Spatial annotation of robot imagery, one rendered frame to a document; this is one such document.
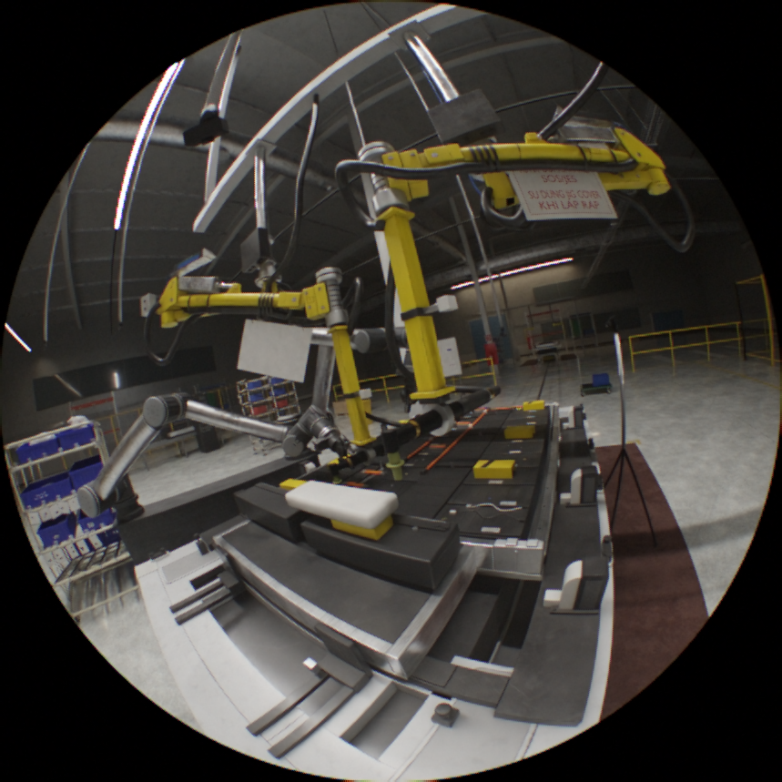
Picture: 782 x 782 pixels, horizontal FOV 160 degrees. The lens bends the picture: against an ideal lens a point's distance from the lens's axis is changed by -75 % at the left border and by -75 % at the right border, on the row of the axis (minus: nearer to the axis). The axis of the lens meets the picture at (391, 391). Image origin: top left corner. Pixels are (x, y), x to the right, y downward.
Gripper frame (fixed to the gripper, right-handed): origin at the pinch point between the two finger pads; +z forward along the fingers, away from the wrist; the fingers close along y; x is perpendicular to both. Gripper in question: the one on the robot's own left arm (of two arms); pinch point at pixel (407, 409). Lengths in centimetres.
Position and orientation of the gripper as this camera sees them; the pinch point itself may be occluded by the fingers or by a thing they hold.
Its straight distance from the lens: 128.0
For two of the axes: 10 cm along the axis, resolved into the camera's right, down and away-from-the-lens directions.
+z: -1.7, 9.8, 0.0
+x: -7.5, -1.3, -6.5
